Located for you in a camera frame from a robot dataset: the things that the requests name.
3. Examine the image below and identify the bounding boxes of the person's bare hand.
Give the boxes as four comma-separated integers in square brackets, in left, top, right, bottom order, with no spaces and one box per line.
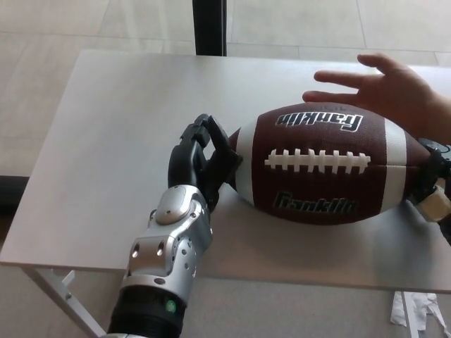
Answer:
[302,52,451,144]

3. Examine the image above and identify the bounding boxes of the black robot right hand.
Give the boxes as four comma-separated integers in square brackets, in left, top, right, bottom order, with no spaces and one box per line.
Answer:
[404,137,451,246]

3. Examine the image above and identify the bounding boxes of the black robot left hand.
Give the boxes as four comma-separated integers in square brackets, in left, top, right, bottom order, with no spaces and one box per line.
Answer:
[166,113,244,212]

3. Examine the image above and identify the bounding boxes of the brown Franklin football white stripes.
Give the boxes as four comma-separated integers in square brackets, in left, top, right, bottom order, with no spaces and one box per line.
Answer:
[228,103,433,216]

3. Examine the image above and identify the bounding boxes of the white crumpled paper scrap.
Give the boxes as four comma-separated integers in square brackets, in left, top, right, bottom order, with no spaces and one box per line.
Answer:
[390,291,445,338]

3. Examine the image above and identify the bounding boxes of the black window frame post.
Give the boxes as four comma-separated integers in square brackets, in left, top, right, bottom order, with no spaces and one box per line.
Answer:
[192,0,228,56]

